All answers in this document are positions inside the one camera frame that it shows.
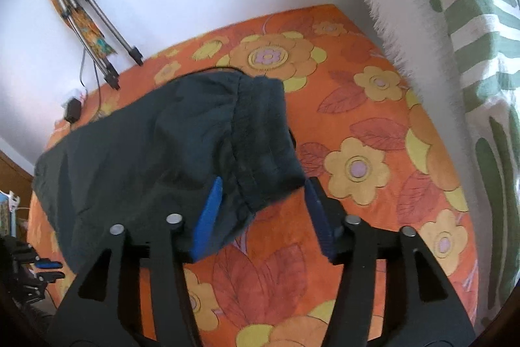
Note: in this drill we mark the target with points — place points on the dark grey pants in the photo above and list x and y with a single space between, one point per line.
142 152

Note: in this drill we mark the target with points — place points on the black power adapter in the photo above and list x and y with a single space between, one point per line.
73 110

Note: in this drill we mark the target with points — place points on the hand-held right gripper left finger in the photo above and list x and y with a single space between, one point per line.
209 217

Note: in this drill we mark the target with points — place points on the green striped white blanket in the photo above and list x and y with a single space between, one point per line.
467 5

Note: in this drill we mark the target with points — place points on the orange floral bed sheet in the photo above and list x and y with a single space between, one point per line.
365 119

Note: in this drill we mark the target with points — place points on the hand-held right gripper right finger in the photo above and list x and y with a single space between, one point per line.
319 217

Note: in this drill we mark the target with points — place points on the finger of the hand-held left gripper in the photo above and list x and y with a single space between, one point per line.
48 263
53 276

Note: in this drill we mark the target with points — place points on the silver black tripod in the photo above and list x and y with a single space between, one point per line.
118 34

